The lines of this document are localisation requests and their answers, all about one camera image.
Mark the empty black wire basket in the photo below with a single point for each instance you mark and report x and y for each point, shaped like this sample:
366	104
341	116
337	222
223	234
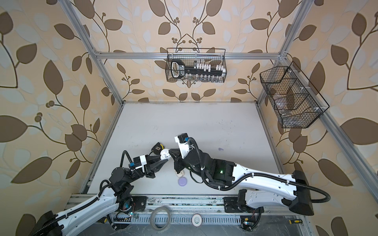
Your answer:
296	101

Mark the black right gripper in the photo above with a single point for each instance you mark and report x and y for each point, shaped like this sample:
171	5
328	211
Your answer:
178	166

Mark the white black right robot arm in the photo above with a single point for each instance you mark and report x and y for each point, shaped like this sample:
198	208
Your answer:
257	189

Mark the black yellow tape measure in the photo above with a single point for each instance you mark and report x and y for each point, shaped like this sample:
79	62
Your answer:
157	148

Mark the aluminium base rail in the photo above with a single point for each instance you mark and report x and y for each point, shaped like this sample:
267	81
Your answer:
214	209

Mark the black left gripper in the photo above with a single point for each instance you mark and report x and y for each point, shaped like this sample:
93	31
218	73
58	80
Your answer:
150	168

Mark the grey tape roll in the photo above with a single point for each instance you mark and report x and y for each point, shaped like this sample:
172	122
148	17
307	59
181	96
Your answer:
160	219

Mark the white earbud charging case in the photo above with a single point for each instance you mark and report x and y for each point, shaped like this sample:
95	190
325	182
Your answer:
165	155

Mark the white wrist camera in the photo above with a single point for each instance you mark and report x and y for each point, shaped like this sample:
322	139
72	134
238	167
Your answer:
182	141
139	163

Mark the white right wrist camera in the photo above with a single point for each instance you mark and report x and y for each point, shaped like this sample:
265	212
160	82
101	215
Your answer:
182	141

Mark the purple round disc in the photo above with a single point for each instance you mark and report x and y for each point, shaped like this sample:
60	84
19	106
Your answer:
182	181

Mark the yellow handled screwdriver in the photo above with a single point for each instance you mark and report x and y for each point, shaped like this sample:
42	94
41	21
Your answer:
291	221

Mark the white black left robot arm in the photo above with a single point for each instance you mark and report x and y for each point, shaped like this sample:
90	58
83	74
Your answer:
113	193

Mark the black socket set rail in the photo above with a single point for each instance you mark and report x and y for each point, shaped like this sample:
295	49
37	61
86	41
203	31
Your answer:
198	71

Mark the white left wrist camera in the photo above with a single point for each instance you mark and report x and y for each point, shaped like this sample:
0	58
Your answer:
139	163

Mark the wire basket with socket set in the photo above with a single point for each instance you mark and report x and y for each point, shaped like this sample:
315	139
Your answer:
212	56

